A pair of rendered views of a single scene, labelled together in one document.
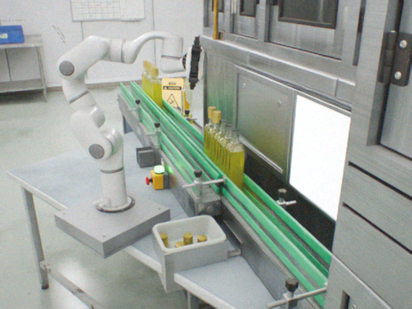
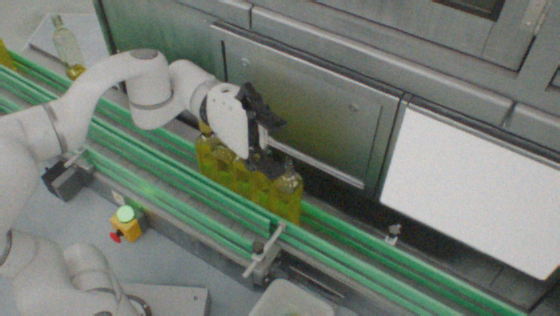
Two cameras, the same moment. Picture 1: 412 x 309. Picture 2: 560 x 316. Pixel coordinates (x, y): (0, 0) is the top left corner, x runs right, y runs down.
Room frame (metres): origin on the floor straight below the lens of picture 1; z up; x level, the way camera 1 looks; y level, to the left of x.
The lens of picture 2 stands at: (0.89, 0.32, 1.94)
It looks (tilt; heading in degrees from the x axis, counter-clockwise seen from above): 49 degrees down; 323
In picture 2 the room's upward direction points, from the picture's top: straight up
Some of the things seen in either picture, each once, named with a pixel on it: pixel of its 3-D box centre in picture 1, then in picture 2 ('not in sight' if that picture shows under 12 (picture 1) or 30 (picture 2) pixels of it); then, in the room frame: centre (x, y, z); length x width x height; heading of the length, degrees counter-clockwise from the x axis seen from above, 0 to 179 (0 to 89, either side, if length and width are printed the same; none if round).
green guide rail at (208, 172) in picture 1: (160, 119); (42, 102); (2.23, 0.26, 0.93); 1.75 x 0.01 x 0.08; 20
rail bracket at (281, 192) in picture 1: (286, 206); (392, 238); (1.20, -0.26, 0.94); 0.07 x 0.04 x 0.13; 110
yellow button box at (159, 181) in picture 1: (159, 179); (128, 224); (1.74, 0.22, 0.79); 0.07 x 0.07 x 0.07; 20
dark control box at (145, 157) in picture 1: (145, 156); (62, 181); (2.00, 0.32, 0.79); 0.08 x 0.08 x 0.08; 20
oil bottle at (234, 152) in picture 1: (234, 168); (287, 202); (1.42, -0.10, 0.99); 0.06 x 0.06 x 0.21; 21
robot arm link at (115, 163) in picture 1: (108, 149); (89, 283); (1.46, 0.37, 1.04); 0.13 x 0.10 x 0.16; 171
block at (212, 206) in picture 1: (208, 207); (268, 265); (1.36, -0.01, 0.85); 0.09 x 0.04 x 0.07; 110
